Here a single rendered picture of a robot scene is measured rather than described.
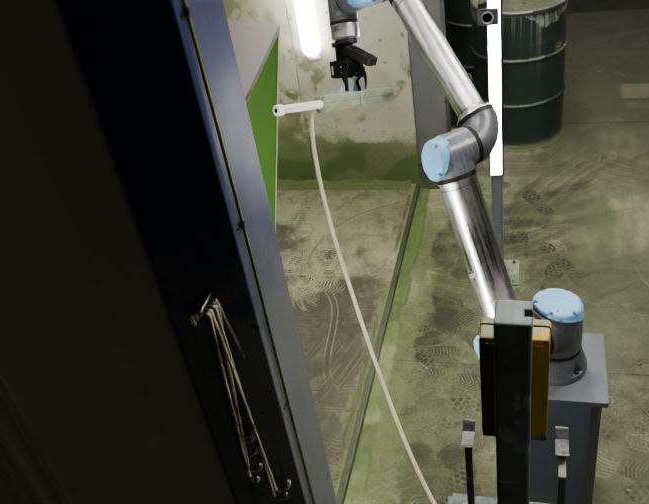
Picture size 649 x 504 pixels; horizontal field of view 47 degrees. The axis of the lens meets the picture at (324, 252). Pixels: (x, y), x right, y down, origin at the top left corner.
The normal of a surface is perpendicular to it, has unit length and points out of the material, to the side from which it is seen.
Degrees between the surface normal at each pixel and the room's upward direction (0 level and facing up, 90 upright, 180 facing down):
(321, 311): 0
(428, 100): 90
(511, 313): 0
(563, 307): 5
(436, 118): 90
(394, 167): 90
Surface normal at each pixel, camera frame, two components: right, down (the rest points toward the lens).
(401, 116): -0.23, 0.60
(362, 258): -0.15, -0.80
